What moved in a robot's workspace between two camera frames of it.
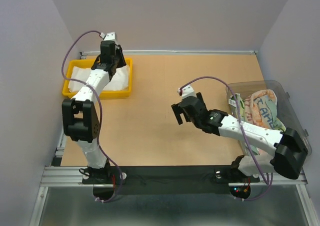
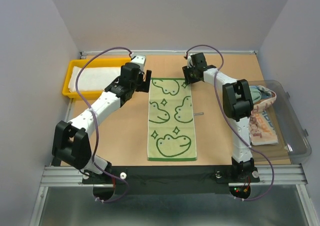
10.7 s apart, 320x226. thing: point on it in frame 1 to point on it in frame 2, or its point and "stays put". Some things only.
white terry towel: x=118 y=82 stays put
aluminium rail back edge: x=83 y=53 stays put
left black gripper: x=119 y=51 to x=144 y=85
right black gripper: x=177 y=110 to x=188 y=79
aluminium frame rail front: x=72 y=176 stays put
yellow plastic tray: x=104 y=94 stays put
